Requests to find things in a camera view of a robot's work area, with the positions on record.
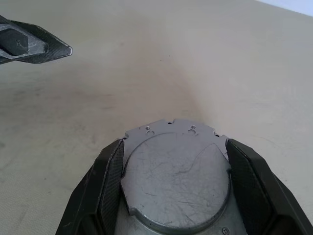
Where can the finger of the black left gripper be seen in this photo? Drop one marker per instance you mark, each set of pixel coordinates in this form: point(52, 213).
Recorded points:
point(53, 49)

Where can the round silver motor cover plate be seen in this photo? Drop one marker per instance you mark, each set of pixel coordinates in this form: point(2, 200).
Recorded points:
point(176, 176)

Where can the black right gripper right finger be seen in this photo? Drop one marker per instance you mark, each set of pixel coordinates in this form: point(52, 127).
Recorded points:
point(259, 195)

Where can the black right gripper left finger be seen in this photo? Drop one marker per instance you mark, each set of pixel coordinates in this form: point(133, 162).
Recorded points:
point(97, 195)

